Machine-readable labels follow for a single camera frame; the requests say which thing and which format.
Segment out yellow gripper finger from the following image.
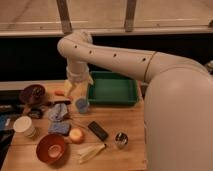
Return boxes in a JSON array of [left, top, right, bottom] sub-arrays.
[[87, 75, 94, 85], [64, 80, 74, 97]]

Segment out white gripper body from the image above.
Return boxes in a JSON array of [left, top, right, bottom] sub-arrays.
[[66, 67, 89, 83]]

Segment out black rectangular block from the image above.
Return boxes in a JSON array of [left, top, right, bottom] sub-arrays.
[[88, 121, 108, 141]]

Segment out orange carrot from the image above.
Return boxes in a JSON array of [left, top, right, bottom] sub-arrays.
[[54, 90, 73, 101]]

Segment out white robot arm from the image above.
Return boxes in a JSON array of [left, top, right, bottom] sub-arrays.
[[57, 31, 213, 171]]

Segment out blue sponge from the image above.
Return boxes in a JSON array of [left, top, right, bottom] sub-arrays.
[[48, 122, 71, 135]]

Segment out small blue cup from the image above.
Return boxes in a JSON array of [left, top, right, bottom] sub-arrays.
[[75, 98, 89, 114]]

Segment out crumpled grey blue cloth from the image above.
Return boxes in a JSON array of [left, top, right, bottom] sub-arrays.
[[47, 104, 68, 122]]

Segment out dark maroon bowl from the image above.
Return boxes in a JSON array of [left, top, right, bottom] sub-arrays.
[[19, 84, 45, 104]]

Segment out black handled tool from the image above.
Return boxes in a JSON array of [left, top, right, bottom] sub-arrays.
[[45, 100, 71, 106]]

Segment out white paper cup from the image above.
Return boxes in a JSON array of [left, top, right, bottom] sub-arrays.
[[13, 116, 36, 138]]

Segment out red bowl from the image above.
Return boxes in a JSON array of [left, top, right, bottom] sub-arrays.
[[36, 134, 67, 165]]

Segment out orange round fruit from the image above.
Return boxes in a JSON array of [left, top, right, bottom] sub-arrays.
[[69, 128, 84, 144]]

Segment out small metal cup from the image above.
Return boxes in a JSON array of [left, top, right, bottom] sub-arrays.
[[115, 132, 128, 149]]

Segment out green plastic tray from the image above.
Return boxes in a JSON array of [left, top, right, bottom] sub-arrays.
[[87, 71, 138, 106]]

